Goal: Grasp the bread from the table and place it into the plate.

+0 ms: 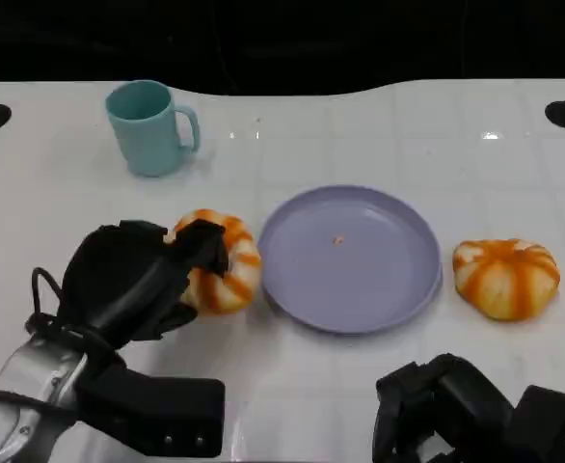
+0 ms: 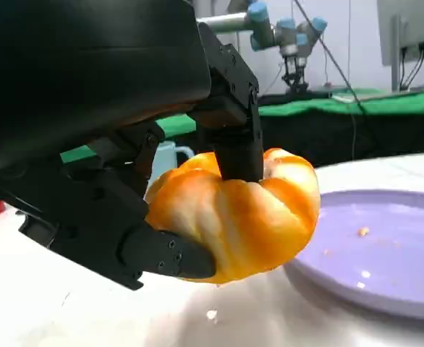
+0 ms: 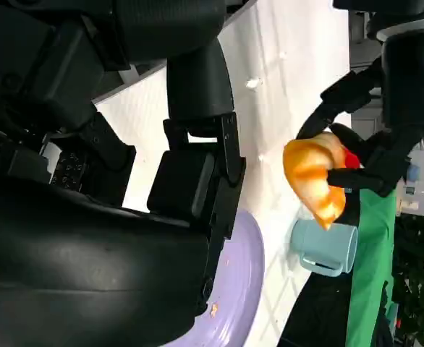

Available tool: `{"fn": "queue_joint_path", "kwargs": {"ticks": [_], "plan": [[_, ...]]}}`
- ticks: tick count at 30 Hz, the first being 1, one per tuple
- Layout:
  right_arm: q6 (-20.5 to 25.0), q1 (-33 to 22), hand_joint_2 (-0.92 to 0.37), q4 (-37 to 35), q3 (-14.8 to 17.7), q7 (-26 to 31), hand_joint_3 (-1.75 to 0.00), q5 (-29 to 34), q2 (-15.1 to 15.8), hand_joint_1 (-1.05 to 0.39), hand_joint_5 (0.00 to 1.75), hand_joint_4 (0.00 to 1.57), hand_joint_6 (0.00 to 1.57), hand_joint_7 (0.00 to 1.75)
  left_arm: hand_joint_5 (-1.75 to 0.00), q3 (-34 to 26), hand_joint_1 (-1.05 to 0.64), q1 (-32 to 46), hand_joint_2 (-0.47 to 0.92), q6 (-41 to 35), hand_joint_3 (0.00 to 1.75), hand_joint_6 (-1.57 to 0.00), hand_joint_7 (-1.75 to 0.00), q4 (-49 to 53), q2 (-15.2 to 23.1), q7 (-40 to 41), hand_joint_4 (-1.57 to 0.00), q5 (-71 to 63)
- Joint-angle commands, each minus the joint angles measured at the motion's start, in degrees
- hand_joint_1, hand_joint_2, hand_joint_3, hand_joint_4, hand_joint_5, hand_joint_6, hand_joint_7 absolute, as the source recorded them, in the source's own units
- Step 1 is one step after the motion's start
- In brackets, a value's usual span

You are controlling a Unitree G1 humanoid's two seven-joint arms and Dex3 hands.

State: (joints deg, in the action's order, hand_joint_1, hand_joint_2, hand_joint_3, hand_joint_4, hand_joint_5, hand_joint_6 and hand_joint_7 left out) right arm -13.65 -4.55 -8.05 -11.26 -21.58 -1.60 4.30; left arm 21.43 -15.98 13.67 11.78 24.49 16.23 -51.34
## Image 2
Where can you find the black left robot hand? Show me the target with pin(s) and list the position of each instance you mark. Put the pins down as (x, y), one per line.
(89, 79)

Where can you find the orange white toy bread roll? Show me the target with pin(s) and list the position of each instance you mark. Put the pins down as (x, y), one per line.
(248, 224)

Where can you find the pale green mug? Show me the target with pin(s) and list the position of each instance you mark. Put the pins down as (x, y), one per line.
(165, 155)

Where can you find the small bread crumb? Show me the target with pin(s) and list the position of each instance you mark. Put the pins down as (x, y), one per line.
(212, 314)
(363, 230)

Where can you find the green table cloth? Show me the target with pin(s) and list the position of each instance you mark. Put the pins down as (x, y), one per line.
(378, 103)

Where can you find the grey computer monitor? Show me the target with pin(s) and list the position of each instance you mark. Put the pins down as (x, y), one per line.
(411, 25)

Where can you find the lilac plate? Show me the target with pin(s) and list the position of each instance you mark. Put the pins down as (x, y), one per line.
(385, 260)

